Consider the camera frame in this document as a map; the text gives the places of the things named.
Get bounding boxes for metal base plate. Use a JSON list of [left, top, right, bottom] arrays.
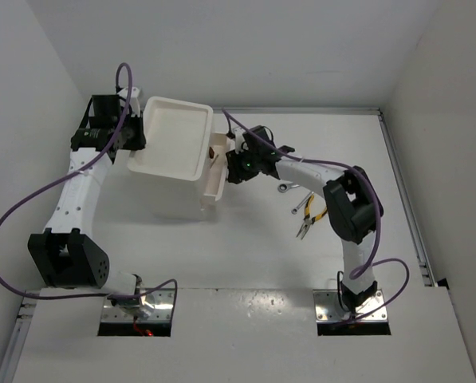
[[100, 289, 176, 325], [313, 290, 388, 322]]

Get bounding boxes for small combination wrench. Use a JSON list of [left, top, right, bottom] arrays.
[[291, 192, 313, 215]]

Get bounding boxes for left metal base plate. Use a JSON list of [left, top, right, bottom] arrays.
[[100, 289, 176, 325]]

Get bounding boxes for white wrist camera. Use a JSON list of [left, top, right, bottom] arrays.
[[231, 127, 248, 153], [117, 86, 142, 116]]

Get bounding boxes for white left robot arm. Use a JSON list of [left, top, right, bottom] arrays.
[[27, 87, 146, 297]]

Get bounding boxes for blue handled screwdriver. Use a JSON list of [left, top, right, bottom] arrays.
[[210, 153, 220, 168]]

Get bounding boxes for white drawer cabinet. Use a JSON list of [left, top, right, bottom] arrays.
[[127, 97, 214, 221]]

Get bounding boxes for large ratchet wrench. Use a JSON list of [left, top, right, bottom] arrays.
[[277, 183, 299, 193]]

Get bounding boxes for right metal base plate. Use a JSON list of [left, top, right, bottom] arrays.
[[313, 290, 388, 322]]

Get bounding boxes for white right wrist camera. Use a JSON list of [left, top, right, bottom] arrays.
[[231, 127, 248, 153]]

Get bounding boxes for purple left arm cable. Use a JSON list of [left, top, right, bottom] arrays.
[[0, 62, 178, 298]]

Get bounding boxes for white drawer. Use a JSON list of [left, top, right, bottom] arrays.
[[202, 132, 230, 205]]

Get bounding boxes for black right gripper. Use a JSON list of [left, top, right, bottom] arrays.
[[226, 145, 261, 184]]

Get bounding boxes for aluminium frame rail left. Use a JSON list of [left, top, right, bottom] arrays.
[[0, 298, 37, 383]]

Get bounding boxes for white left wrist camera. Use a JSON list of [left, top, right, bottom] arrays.
[[117, 86, 142, 116]]

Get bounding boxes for white front cover board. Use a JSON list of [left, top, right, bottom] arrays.
[[14, 288, 475, 382]]

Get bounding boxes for yellow needle nose pliers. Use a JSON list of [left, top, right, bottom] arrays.
[[296, 194, 328, 240]]

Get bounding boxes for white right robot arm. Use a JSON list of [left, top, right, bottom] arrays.
[[226, 125, 384, 313]]

